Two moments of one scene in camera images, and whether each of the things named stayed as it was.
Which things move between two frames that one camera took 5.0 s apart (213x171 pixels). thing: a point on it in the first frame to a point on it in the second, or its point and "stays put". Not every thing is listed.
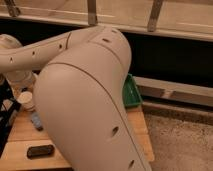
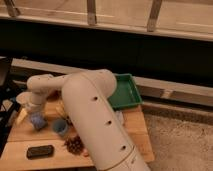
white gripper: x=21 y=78 to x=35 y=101
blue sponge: x=37 y=121 stays put
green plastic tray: x=131 y=92 stays put
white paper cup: x=25 y=98 stays put
